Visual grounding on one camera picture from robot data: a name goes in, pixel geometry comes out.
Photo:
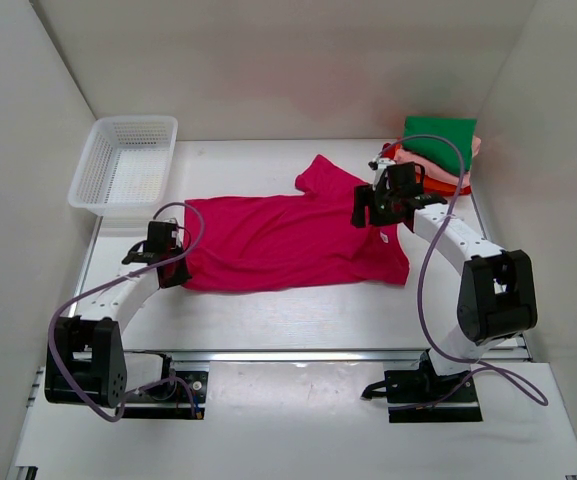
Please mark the pink folded t-shirt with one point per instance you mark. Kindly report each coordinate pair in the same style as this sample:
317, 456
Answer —
434, 170

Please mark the white plastic basket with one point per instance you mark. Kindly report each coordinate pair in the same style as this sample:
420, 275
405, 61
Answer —
124, 166

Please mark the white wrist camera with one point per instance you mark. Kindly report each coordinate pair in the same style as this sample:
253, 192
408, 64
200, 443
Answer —
379, 166
175, 232

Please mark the green folded t-shirt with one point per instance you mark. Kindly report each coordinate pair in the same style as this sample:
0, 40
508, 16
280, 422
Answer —
447, 142

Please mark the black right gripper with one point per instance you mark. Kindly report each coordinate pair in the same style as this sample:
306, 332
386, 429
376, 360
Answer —
365, 197

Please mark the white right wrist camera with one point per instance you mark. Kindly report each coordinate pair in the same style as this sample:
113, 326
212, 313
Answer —
379, 166

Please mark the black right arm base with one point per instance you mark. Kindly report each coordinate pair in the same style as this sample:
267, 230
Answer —
419, 395

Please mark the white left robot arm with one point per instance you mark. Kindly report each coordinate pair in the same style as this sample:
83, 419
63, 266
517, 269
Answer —
86, 361

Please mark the magenta t-shirt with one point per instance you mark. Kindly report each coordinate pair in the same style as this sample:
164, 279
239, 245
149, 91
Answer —
254, 244

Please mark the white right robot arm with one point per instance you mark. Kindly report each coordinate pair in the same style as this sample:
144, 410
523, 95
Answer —
496, 298

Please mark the red folded t-shirt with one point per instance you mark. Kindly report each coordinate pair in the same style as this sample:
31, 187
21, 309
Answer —
389, 151

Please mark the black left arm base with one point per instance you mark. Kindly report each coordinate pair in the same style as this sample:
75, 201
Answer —
173, 401

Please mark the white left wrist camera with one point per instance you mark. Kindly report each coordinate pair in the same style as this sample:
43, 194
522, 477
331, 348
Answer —
175, 232

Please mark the orange folded t-shirt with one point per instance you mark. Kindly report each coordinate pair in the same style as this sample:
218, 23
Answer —
435, 186

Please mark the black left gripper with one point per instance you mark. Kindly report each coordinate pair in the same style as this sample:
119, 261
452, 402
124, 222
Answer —
179, 278

